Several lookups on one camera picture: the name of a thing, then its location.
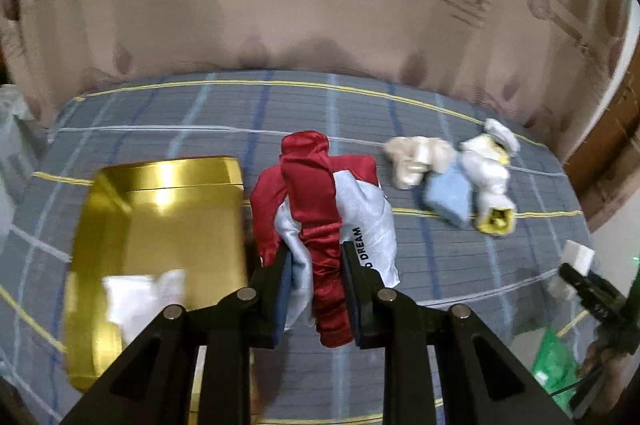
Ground gold red tin box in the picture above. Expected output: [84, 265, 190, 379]
[63, 156, 247, 391]

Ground green printed packet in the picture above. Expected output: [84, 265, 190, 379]
[530, 329, 579, 414]

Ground person right hand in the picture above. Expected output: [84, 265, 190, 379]
[577, 338, 639, 415]

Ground white socks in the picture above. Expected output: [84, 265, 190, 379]
[484, 119, 521, 156]

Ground beige leaf print curtain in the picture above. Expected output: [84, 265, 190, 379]
[1, 0, 639, 159]

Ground yellow edged white cloth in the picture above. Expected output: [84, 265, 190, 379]
[460, 134, 511, 166]

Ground white floral plastic bag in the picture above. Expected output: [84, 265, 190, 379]
[475, 206, 515, 237]

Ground white towel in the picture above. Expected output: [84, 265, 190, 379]
[102, 269, 186, 345]

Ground red white satin cloth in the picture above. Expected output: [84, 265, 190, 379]
[250, 130, 399, 348]

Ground brown wooden door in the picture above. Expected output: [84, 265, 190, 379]
[564, 55, 640, 231]

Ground cream scrunchie cloth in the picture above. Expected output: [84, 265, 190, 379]
[383, 136, 456, 190]

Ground light blue towel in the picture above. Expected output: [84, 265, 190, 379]
[423, 163, 473, 228]

